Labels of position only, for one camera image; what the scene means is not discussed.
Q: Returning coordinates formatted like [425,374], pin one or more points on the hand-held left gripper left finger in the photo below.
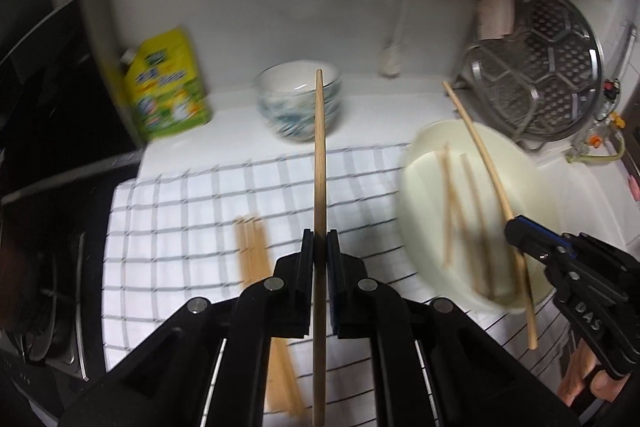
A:
[305,267]

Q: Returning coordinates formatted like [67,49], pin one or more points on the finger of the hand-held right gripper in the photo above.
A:
[542,229]
[525,243]

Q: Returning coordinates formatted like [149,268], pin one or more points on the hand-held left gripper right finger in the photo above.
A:
[336,267]

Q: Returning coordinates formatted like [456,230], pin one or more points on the long single wooden chopstick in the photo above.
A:
[320,157]
[477,227]
[447,207]
[480,142]

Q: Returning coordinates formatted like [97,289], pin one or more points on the pile of wooden chopsticks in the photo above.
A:
[250,247]

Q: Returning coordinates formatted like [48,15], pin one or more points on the white oval plastic basin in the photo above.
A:
[425,187]

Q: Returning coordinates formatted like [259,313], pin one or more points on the person's right hand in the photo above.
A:
[575,379]

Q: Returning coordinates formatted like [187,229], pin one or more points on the white black checked cloth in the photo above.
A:
[175,227]

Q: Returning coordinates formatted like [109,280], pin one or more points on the white dish brush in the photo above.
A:
[390,62]

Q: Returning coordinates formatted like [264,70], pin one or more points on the yellow seasoning pouch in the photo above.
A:
[165,92]

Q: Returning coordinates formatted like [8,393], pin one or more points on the black gas stove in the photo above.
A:
[60,307]

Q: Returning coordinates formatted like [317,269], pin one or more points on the black range hood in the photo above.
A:
[50,132]

